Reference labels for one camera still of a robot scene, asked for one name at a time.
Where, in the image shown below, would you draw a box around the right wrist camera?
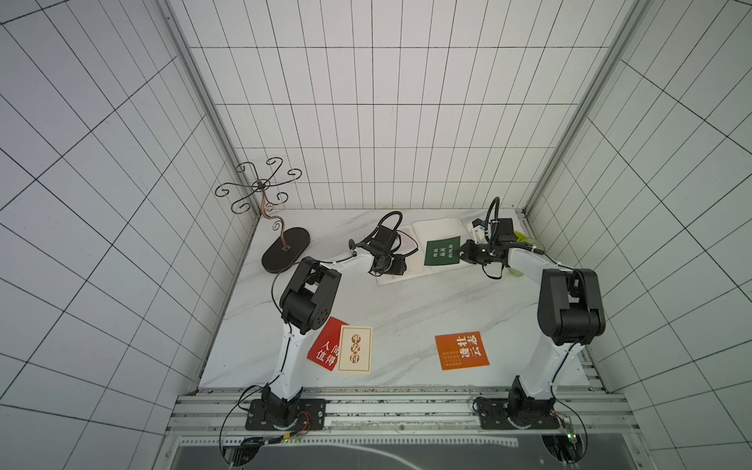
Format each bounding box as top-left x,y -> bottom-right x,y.
469,219 -> 488,244

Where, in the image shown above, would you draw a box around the orange card lower right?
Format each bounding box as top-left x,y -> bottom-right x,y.
435,332 -> 490,371

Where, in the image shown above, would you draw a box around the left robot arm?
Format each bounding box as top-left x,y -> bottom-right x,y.
262,228 -> 419,421

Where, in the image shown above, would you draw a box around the green card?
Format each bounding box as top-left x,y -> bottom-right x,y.
424,236 -> 461,268

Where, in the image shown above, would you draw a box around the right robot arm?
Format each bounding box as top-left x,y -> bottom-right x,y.
459,217 -> 606,417

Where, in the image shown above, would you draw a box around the cream framed card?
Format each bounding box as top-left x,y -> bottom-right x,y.
337,325 -> 373,374

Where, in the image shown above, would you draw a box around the red card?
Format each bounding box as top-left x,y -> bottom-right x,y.
307,317 -> 346,371

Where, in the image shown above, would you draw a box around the metal jewelry stand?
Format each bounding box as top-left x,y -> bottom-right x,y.
215,156 -> 311,274

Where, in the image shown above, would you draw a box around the aluminium rail frame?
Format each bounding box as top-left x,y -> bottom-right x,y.
155,384 -> 655,469

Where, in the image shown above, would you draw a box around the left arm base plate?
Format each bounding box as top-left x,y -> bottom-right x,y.
245,399 -> 327,432

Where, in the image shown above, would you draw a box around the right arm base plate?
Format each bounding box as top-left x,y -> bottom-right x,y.
472,397 -> 560,431

